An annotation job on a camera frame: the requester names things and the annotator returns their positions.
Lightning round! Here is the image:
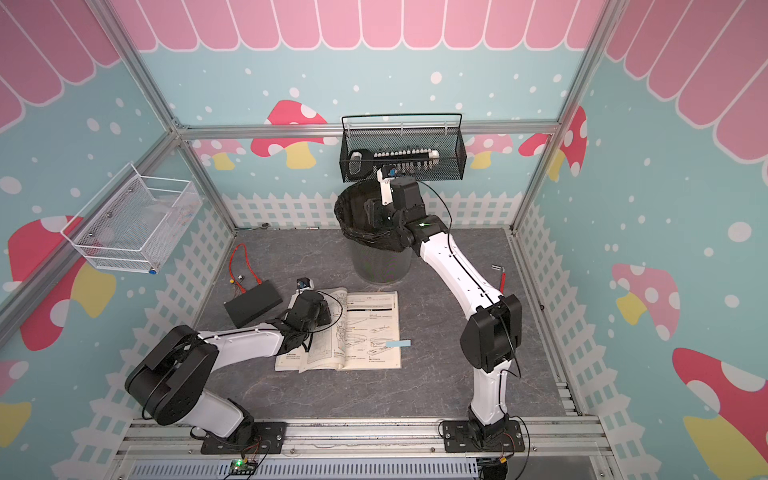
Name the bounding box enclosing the sketch tutorial book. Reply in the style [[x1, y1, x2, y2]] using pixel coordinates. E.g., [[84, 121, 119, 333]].
[[275, 288, 402, 373]]

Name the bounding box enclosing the blue sticky note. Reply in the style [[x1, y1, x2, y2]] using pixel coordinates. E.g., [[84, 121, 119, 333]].
[[385, 340, 412, 348]]

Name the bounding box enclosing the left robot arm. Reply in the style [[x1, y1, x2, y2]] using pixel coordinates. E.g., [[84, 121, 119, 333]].
[[124, 289, 344, 448]]

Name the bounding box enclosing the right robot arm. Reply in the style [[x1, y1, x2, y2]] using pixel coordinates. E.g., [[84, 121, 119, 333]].
[[366, 172, 522, 442]]

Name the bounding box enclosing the mesh trash bin black bag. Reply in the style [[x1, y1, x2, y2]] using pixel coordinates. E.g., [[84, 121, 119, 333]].
[[334, 179, 426, 285]]

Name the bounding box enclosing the black flat box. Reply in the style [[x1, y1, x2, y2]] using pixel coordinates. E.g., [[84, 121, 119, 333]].
[[224, 281, 282, 328]]

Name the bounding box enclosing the small circuit board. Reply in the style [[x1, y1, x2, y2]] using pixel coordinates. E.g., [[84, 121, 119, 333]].
[[228, 459, 260, 478]]

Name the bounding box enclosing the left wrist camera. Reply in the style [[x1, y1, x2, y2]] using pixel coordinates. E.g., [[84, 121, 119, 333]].
[[296, 277, 314, 293]]

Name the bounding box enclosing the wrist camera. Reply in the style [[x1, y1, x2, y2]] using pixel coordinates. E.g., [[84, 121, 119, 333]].
[[296, 277, 314, 293], [376, 164, 398, 206]]

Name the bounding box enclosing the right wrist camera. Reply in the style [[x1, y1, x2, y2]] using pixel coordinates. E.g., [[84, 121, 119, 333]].
[[376, 164, 398, 206]]

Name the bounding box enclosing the black wire wall basket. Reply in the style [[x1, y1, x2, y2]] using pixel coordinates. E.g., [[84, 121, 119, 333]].
[[339, 113, 467, 183]]

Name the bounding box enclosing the red cable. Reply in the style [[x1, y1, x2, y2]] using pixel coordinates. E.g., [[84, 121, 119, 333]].
[[227, 242, 263, 294]]

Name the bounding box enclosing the red handled hex key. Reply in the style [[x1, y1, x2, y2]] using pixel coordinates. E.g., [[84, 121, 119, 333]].
[[491, 264, 506, 294]]

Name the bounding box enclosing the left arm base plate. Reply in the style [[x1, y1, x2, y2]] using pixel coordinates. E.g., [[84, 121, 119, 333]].
[[200, 419, 288, 455]]

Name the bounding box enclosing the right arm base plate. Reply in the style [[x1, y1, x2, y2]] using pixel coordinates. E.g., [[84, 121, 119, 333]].
[[438, 419, 526, 454]]

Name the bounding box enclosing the white wire wall basket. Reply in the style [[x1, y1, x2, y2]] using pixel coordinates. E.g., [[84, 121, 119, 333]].
[[60, 163, 203, 275]]

